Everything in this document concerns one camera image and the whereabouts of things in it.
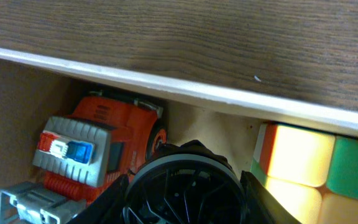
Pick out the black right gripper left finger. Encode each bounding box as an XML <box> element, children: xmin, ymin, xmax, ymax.
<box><xmin>67</xmin><ymin>174</ymin><xmax>129</xmax><ymax>224</ymax></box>

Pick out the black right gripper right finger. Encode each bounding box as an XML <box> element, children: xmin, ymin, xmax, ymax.
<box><xmin>240</xmin><ymin>171</ymin><xmax>300</xmax><ymax>224</ymax></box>

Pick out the colourful puzzle cube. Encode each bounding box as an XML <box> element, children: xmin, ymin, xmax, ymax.
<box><xmin>250</xmin><ymin>124</ymin><xmax>358</xmax><ymax>223</ymax></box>

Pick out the red toy fire truck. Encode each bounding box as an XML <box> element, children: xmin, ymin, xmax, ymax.
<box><xmin>0</xmin><ymin>90</ymin><xmax>168</xmax><ymax>224</ymax></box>

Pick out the black round cap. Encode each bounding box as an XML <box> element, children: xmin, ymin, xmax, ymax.
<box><xmin>122</xmin><ymin>140</ymin><xmax>247</xmax><ymax>223</ymax></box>

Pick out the beige cardboard box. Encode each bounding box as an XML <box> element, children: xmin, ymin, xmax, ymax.
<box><xmin>0</xmin><ymin>48</ymin><xmax>358</xmax><ymax>190</ymax></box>

